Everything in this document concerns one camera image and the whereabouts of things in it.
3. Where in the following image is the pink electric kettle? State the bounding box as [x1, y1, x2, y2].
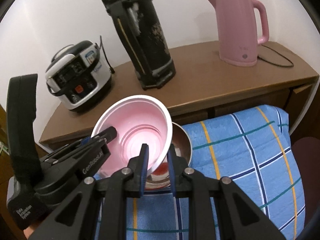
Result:
[208, 0, 270, 67]

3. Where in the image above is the brown wooden sideboard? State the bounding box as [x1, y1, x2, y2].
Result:
[40, 42, 319, 150]

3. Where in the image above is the stainless steel bowl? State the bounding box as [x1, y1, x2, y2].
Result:
[145, 121, 193, 190]

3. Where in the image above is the blue checked tablecloth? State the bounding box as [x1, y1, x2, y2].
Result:
[126, 105, 305, 239]

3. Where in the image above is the person's left hand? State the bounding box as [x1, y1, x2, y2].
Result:
[23, 224, 39, 239]

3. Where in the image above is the dark red chair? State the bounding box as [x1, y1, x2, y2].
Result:
[292, 137, 319, 181]

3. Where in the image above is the black tall thermos flask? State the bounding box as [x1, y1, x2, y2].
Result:
[102, 0, 176, 90]

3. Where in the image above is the red pink plastic bowl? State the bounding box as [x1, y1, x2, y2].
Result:
[91, 95, 173, 178]

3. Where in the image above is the black kettle power cable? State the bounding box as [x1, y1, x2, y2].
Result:
[257, 44, 295, 68]

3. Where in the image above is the white black rice cooker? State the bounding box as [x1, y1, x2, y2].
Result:
[45, 40, 115, 113]

